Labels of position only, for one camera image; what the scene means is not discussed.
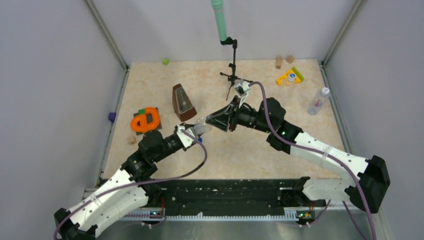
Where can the clear bottle red label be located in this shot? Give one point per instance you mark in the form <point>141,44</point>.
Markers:
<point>318,101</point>

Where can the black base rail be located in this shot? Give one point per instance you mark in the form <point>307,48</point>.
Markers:
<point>228,197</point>

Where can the green cylinder stick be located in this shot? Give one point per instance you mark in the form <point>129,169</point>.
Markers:
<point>299,78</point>

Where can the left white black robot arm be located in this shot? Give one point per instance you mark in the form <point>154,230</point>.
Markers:
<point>130,187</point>

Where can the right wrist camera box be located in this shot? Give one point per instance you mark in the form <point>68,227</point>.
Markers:
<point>242,88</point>

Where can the purple block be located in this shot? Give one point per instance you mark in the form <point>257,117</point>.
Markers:
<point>112,117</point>

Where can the clear bottle white cap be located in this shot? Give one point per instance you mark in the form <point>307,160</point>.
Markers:
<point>288,86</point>

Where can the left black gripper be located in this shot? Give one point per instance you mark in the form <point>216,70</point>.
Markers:
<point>186,125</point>

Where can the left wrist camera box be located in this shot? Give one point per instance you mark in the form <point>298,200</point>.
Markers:
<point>185,136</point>

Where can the yellow plastic toy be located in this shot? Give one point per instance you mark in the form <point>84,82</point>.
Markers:
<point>285,76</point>

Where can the tall wooden block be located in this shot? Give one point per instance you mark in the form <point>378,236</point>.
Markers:
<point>279,62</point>

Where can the black tripod stand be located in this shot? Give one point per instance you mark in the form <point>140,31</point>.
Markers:
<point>232,78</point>

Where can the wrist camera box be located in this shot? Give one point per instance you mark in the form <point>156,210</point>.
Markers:
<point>242,88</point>
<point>185,136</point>

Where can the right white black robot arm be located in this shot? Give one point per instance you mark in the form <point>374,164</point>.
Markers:
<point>363,181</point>

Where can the brown wooden metronome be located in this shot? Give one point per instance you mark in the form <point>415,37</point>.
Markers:
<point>182,105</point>

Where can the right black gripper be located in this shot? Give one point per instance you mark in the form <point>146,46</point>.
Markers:
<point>226,118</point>

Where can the small wooden cube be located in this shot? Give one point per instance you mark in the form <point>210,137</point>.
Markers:
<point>131,140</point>

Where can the white slotted cable duct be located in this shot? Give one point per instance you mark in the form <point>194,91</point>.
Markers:
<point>145,215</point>

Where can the mint green microphone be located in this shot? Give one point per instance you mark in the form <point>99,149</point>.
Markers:
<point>218,8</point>

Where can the clear Pepsi plastic bottle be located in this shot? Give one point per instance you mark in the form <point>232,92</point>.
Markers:
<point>201,127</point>

